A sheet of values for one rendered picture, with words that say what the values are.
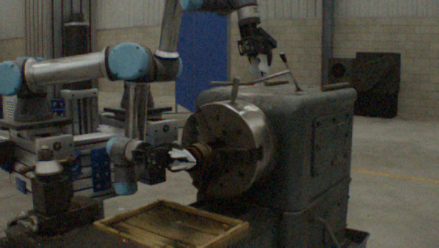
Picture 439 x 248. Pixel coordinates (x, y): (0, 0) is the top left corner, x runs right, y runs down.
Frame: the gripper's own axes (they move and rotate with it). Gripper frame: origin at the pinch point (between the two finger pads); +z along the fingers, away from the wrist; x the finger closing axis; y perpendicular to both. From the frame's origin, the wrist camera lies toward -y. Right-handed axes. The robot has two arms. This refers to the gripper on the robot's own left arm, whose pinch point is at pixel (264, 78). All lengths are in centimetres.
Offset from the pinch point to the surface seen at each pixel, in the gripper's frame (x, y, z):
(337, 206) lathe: 1, -37, 56
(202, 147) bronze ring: -8.4, 28.6, 18.4
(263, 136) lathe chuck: 3.9, 13.9, 18.7
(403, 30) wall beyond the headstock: -164, -978, -125
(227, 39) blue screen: -281, -384, -101
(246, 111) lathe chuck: -0.2, 14.2, 10.1
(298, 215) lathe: 4.0, 1.0, 47.9
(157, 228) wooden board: -19, 43, 39
